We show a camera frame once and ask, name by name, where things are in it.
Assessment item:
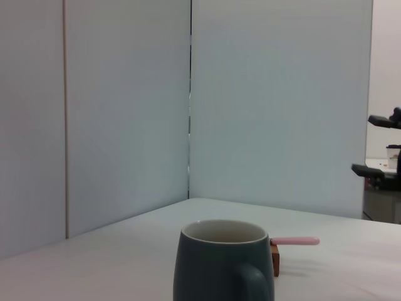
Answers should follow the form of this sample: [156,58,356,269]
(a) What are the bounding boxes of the light arched wooden block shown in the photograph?
[269,243,281,277]

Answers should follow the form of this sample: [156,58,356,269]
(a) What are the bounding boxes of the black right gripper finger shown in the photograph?
[368,106,401,130]
[350,163,401,191]

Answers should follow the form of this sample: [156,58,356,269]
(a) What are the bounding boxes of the white grey background desk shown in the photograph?
[362,157,401,225]

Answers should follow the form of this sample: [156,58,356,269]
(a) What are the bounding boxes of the grey ceramic cup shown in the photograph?
[173,219,276,301]

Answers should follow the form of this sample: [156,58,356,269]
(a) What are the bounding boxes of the white paper cup dark lid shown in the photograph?
[385,144,401,169]

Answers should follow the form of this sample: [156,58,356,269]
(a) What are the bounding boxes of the pink handled metal spoon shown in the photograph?
[269,236,321,246]

